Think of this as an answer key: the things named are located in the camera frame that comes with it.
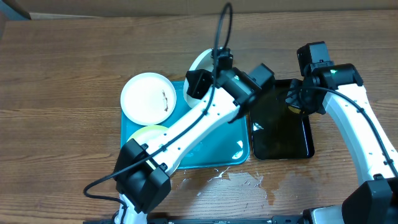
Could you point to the yellow plate with sauce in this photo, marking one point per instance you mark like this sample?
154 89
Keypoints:
148 135

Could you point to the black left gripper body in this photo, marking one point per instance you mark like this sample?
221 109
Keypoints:
201 85

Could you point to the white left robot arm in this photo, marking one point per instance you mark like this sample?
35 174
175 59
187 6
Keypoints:
217 93

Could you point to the black water tray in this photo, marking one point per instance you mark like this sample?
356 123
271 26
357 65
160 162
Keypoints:
276 131

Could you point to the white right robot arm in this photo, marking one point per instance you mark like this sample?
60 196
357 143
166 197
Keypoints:
338 90

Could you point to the yellow green scrub sponge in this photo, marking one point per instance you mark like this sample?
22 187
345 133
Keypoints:
295 110

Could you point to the teal plastic tray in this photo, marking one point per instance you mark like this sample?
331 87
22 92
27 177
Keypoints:
225 146

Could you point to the white plate with sauce streak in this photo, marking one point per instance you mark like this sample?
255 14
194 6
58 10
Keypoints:
148 98

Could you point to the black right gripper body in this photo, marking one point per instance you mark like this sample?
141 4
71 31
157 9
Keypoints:
305 103

